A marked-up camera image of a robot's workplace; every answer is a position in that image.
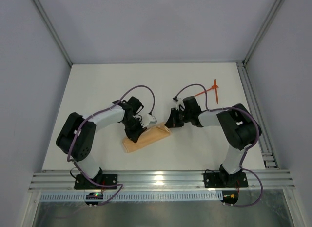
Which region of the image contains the peach cloth napkin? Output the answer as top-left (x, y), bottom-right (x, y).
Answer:
top-left (122, 122), bottom-right (171, 153)

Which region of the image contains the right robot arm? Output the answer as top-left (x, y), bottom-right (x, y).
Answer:
top-left (165, 96), bottom-right (262, 188)

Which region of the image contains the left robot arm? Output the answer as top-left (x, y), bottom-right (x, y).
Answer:
top-left (56, 97), bottom-right (147, 185)

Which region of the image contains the orange plastic fork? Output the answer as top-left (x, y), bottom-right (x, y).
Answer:
top-left (195, 86), bottom-right (214, 97)

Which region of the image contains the orange plastic knife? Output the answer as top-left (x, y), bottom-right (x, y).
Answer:
top-left (214, 79), bottom-right (219, 104)

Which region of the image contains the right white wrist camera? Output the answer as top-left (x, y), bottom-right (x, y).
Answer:
top-left (173, 96), bottom-right (185, 111)

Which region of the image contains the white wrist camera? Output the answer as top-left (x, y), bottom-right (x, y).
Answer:
top-left (173, 96), bottom-right (185, 111)
top-left (141, 114), bottom-right (157, 129)

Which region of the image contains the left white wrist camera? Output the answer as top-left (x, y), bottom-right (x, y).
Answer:
top-left (141, 114), bottom-right (157, 129)

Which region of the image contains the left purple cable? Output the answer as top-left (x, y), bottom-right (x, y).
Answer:
top-left (66, 85), bottom-right (156, 209)

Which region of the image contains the purple cable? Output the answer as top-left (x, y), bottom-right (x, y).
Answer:
top-left (66, 85), bottom-right (156, 209)
top-left (172, 84), bottom-right (263, 208)

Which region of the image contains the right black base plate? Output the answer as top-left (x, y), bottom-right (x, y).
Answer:
top-left (203, 170), bottom-right (249, 188)

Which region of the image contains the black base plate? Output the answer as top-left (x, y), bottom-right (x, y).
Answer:
top-left (74, 174), bottom-right (118, 190)
top-left (203, 170), bottom-right (249, 188)

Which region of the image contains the perforated cable tray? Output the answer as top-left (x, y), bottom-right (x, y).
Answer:
top-left (39, 190), bottom-right (223, 202)

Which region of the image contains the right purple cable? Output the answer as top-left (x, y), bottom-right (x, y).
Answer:
top-left (172, 84), bottom-right (263, 208)

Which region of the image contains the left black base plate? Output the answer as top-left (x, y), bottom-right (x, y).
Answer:
top-left (74, 174), bottom-right (118, 190)

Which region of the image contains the right side aluminium rail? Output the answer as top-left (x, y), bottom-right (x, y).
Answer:
top-left (236, 61), bottom-right (279, 169)

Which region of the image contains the aluminium rail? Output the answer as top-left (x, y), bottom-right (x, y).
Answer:
top-left (28, 169), bottom-right (295, 192)
top-left (236, 61), bottom-right (279, 169)

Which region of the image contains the aluminium front rail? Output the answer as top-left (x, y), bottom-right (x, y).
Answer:
top-left (28, 169), bottom-right (295, 192)

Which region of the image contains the right frame post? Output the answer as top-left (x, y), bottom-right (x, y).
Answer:
top-left (242, 0), bottom-right (285, 65)

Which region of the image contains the frame post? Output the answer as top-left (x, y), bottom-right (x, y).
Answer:
top-left (31, 0), bottom-right (73, 67)
top-left (242, 0), bottom-right (285, 65)

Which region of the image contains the left frame post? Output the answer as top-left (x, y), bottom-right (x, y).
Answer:
top-left (31, 0), bottom-right (73, 67)

